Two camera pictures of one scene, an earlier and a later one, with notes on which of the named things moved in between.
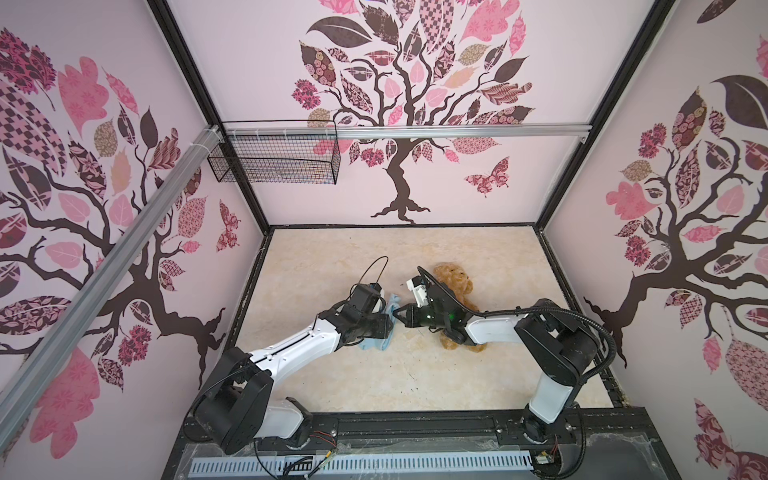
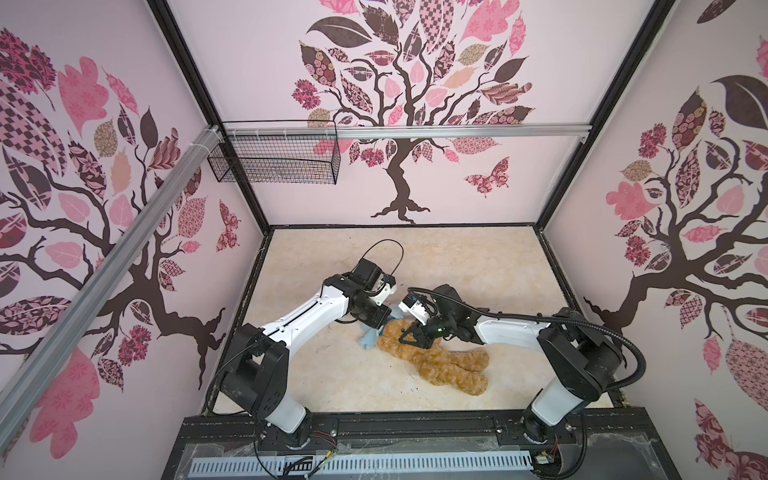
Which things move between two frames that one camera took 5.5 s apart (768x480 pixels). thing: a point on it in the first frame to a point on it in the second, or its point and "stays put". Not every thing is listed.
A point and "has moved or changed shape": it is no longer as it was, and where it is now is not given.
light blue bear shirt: [380, 343] has moved or changed shape
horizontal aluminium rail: [445, 128] stays put
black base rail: [329, 432] stays put
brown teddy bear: [456, 280] to [464, 370]
